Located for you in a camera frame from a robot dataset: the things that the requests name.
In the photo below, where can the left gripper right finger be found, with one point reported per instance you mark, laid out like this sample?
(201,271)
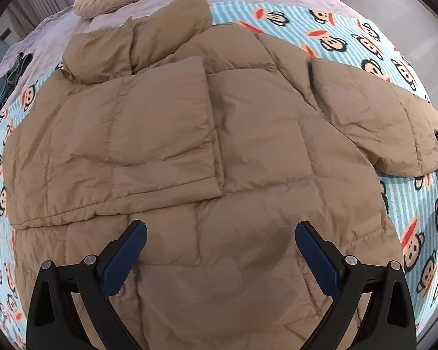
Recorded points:
(389,321)

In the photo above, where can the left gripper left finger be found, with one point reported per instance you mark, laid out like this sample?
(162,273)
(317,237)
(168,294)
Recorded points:
(53,321)

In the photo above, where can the tan puffer jacket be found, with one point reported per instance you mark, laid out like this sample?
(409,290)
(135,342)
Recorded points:
(221,138)

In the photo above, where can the monkey print blue blanket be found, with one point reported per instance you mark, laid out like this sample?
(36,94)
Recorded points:
(412,203)

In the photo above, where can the dark teal garment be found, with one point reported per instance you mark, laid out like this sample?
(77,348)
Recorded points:
(10,79)

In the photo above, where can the lilac bed sheet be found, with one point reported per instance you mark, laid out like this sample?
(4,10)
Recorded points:
(48,41)

